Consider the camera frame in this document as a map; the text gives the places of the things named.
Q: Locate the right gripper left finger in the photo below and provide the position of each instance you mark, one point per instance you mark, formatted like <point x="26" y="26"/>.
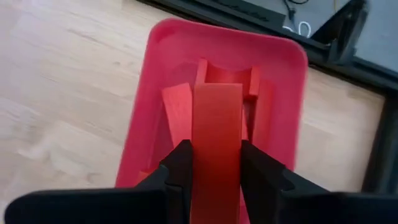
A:
<point x="174" y="186"/>

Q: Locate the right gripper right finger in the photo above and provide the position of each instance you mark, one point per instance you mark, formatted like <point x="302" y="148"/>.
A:
<point x="264" y="193"/>

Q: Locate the red wooden block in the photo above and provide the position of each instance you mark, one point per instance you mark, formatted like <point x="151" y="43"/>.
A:
<point x="254" y="81"/>
<point x="201" y="72"/>
<point x="216" y="130"/>
<point x="177" y="112"/>
<point x="228" y="74"/>

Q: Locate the red plastic bin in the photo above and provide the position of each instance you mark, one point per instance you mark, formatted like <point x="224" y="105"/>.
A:
<point x="224" y="43"/>

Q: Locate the long black power strip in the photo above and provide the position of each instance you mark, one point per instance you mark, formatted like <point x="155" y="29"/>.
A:
<point x="248" y="12"/>

